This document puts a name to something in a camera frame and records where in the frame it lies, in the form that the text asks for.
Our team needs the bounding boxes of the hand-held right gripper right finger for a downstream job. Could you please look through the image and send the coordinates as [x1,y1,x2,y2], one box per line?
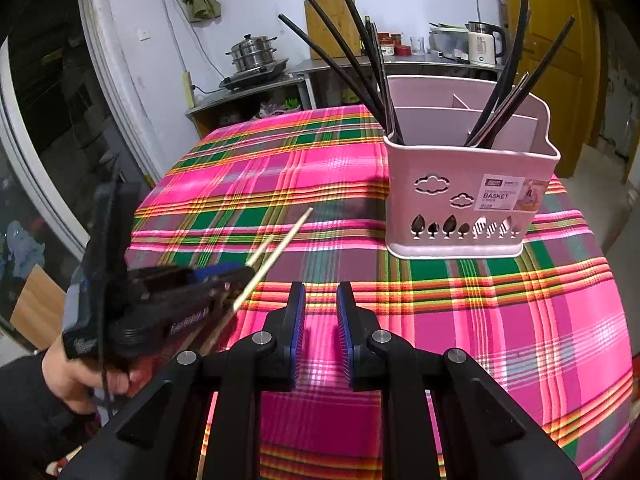
[336,281,583,480]

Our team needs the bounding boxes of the person's left hand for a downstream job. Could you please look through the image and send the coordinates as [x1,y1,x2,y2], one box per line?
[41,344,132,415]

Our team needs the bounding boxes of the yellow wooden door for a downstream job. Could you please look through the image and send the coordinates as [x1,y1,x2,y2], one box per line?
[495,0,595,179]

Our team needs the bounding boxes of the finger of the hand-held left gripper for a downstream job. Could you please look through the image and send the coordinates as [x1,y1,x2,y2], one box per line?
[200,266,259,312]
[127,261,242,293]

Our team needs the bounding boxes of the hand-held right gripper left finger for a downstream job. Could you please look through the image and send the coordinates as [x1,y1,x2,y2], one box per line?
[60,281,307,480]

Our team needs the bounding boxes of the white window frame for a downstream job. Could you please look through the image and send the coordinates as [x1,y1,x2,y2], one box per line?
[0,0,166,351]

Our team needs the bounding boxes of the induction cooker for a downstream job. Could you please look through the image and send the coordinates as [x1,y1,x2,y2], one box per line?
[219,59,291,92]

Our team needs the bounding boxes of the pink green plaid tablecloth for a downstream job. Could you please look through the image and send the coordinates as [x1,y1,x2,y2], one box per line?
[125,104,634,480]

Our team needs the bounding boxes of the stainless steel steamer pot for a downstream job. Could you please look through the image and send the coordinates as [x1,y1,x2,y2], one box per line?
[230,34,279,72]

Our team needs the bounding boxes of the wooden cutting board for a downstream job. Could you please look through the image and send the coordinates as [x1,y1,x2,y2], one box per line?
[304,0,357,60]

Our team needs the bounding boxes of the red jars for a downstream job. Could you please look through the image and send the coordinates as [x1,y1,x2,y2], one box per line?
[377,32,412,57]

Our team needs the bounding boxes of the clear dish container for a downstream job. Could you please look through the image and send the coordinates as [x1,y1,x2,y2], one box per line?
[428,22,471,61]

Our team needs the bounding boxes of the blue cloth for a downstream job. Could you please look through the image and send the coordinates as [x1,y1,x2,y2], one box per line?
[7,220,47,282]

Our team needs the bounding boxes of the pink plastic utensil basket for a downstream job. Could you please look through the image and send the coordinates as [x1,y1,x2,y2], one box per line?
[382,74,561,260]

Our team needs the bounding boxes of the bunch of black chopsticks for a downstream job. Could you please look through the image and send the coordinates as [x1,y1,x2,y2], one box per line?
[277,0,577,149]

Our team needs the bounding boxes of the white electric kettle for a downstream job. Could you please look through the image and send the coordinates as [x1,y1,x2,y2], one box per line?
[466,21,509,67]

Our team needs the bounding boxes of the wooden chopstick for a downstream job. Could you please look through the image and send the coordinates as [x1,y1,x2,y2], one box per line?
[190,234,275,357]
[220,207,315,322]

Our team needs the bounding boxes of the person's left forearm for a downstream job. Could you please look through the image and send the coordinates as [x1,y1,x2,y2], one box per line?
[0,349,108,480]

